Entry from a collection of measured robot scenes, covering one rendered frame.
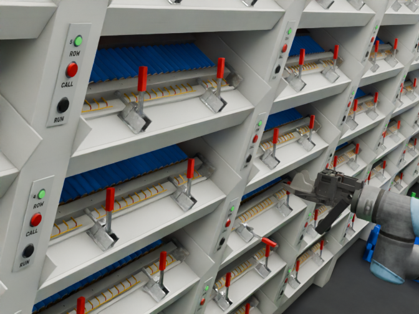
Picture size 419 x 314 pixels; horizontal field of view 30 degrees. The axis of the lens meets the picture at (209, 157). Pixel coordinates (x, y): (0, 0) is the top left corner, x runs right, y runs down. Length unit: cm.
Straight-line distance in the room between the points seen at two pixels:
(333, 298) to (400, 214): 111
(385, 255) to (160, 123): 95
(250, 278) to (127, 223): 90
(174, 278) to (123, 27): 71
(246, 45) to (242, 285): 79
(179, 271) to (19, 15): 90
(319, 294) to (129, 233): 183
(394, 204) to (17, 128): 126
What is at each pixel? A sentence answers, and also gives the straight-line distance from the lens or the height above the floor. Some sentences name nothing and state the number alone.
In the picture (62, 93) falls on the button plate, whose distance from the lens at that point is 90.
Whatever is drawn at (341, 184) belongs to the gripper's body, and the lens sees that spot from 202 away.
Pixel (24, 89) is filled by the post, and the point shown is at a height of 100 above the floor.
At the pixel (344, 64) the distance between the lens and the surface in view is 216.
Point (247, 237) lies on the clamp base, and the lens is 185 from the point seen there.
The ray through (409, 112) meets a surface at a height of 64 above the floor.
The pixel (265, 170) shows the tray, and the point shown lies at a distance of 177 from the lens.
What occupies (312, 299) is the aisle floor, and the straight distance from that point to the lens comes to 296.
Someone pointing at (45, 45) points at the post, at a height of 105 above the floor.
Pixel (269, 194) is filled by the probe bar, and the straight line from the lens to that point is 207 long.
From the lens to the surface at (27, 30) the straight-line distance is 84.
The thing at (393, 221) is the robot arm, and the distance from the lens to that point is 198.
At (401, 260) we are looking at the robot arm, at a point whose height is 56.
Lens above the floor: 124
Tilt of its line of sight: 17 degrees down
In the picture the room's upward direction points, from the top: 17 degrees clockwise
